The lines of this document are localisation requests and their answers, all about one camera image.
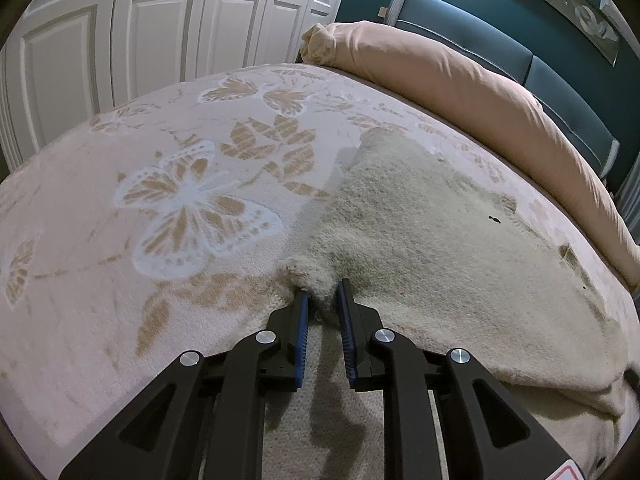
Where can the grey curtain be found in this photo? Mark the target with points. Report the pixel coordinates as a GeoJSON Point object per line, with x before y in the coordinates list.
{"type": "Point", "coordinates": [631, 190]}

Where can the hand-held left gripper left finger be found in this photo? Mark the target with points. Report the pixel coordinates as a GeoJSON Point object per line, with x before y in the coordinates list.
{"type": "Point", "coordinates": [300, 332]}

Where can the butterfly print blanket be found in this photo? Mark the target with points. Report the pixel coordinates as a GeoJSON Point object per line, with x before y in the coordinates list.
{"type": "Point", "coordinates": [100, 310]}

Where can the cream fluffy towel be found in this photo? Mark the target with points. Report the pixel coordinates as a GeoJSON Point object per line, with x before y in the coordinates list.
{"type": "Point", "coordinates": [425, 260]}

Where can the teal padded headboard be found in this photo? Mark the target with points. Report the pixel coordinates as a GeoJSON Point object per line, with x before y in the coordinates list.
{"type": "Point", "coordinates": [475, 25]}

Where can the peach long pillow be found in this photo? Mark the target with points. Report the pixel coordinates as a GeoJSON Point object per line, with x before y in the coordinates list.
{"type": "Point", "coordinates": [450, 75]}

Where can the white panelled wardrobe doors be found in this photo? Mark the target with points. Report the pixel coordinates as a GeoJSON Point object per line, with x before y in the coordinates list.
{"type": "Point", "coordinates": [160, 25]}

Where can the framed wall picture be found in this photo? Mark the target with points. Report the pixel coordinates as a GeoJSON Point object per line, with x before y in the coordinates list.
{"type": "Point", "coordinates": [590, 15]}

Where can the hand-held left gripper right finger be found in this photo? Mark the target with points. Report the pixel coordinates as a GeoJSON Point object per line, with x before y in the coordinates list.
{"type": "Point", "coordinates": [346, 332]}

